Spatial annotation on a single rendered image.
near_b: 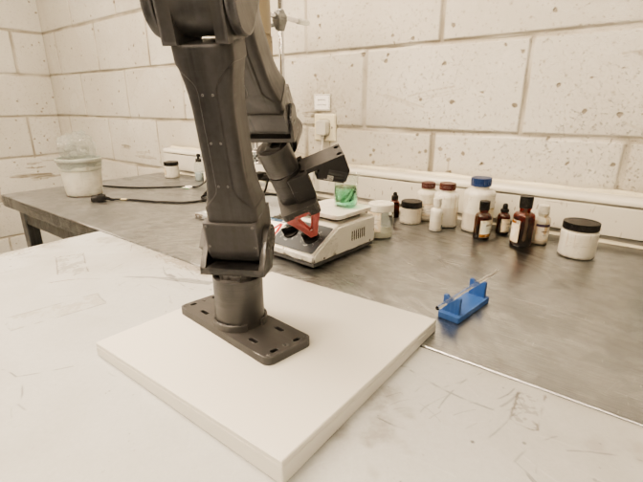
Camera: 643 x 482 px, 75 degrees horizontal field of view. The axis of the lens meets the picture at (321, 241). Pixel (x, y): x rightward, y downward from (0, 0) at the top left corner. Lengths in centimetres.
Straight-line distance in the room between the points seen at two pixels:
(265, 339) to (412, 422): 19
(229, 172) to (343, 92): 93
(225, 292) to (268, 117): 26
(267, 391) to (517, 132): 91
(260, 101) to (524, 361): 48
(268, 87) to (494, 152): 73
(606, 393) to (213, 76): 53
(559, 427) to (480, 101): 86
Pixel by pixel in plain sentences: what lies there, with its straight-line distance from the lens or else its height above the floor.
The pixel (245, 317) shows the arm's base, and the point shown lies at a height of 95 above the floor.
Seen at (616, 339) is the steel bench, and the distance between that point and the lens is 69.
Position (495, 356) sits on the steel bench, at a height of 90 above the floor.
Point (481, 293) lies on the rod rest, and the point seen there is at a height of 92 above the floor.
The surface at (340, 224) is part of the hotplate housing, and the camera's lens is 83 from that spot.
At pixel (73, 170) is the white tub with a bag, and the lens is 159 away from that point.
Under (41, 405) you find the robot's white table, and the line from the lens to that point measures 55.
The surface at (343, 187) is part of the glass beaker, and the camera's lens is 87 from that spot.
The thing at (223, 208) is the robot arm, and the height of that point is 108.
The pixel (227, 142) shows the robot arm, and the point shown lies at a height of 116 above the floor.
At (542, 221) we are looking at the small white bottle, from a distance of 103.
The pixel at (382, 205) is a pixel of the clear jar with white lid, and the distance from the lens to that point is 96.
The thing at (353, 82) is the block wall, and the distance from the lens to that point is 136.
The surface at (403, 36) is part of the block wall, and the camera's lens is 129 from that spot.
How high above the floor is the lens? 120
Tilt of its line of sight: 18 degrees down
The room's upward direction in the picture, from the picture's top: straight up
